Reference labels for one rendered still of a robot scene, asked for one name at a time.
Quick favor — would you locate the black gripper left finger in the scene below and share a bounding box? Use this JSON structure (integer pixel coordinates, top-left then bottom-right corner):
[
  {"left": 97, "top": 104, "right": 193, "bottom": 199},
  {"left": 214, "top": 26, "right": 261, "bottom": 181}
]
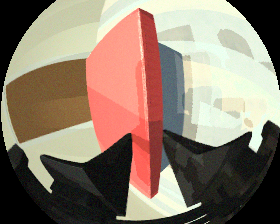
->
[{"left": 40, "top": 133, "right": 134, "bottom": 217}]

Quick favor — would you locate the red plastic lid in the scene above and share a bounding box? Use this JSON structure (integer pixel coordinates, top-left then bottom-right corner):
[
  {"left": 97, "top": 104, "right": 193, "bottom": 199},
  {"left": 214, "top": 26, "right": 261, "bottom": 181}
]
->
[{"left": 86, "top": 8, "right": 162, "bottom": 199}]

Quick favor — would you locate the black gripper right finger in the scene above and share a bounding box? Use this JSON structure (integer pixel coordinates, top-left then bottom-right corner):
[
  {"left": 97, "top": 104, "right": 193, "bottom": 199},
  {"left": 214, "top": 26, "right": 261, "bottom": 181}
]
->
[{"left": 162, "top": 129, "right": 252, "bottom": 208}]

